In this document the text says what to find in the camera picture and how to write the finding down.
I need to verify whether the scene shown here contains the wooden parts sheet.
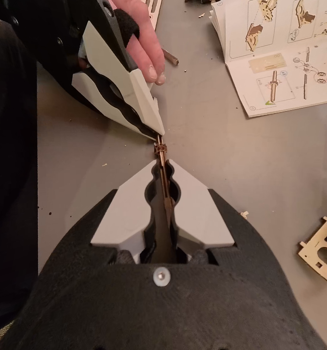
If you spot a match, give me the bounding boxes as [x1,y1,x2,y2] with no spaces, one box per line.
[144,0,164,29]

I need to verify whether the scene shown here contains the person's dark clothing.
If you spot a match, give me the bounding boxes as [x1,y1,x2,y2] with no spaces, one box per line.
[0,12,40,328]

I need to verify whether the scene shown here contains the person's left hand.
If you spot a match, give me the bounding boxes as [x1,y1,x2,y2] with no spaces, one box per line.
[109,0,167,86]

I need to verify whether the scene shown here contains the short dark wooden stick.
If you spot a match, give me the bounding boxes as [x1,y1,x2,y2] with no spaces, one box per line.
[162,49,179,65]

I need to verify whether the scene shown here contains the white instruction booklet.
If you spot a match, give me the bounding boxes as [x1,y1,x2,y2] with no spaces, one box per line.
[208,0,327,118]

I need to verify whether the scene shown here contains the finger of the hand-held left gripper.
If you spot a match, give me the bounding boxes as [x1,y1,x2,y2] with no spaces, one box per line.
[81,21,166,137]
[71,68,157,142]

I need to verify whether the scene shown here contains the small wooden gear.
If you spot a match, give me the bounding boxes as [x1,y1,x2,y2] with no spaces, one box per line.
[153,143,168,159]

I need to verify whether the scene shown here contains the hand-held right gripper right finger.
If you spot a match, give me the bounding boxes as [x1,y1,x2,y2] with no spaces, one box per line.
[166,159,235,263]

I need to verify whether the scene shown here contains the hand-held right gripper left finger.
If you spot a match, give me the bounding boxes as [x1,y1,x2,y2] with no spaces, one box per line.
[90,160,162,264]

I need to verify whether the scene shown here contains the wooden panel with cutouts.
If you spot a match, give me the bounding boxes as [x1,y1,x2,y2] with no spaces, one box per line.
[297,216,327,286]

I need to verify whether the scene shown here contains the long slotted wooden strip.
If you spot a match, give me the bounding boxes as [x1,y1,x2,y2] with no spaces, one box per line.
[152,134,179,264]

